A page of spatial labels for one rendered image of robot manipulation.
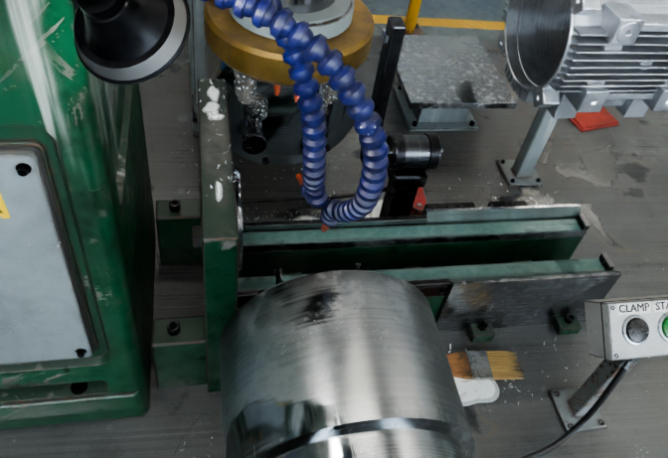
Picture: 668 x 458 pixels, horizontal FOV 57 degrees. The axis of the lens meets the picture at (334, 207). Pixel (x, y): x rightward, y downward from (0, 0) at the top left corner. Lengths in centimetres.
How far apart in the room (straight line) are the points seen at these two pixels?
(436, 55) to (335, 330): 99
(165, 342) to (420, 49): 92
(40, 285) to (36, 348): 12
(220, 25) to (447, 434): 45
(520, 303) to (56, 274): 71
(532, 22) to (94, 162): 59
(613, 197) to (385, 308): 92
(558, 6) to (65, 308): 71
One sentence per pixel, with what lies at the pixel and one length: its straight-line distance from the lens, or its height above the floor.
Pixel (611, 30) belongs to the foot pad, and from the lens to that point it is 75.
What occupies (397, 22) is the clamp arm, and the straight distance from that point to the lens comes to 88.
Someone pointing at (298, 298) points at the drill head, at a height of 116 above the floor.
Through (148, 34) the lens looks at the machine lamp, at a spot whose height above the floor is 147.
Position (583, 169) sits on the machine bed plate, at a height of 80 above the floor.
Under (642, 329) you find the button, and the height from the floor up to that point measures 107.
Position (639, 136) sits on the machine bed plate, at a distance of 169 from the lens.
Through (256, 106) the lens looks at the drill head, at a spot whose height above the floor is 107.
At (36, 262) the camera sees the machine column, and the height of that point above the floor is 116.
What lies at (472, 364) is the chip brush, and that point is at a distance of 105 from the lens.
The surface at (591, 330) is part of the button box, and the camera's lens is 86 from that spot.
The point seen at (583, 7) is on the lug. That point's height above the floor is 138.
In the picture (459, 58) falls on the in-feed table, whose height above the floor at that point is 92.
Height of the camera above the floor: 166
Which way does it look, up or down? 45 degrees down
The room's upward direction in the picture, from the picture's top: 10 degrees clockwise
